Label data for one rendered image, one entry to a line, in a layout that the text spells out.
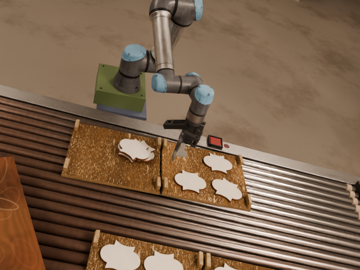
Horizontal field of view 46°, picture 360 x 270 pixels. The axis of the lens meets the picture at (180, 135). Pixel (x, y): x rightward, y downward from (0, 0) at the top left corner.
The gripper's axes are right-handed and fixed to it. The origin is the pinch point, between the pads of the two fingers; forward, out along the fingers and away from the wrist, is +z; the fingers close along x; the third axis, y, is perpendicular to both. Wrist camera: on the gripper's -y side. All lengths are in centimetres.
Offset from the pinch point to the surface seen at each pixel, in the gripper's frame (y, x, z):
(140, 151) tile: -14.3, -5.8, 4.2
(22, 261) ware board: -23, -80, -3
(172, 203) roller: 8.5, -20.2, 10.3
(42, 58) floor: -166, 168, 105
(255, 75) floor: 25, 320, 109
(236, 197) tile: 32.8, -2.5, 7.7
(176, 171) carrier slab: 3.5, -2.4, 8.8
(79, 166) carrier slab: -33.4, -25.7, 8.2
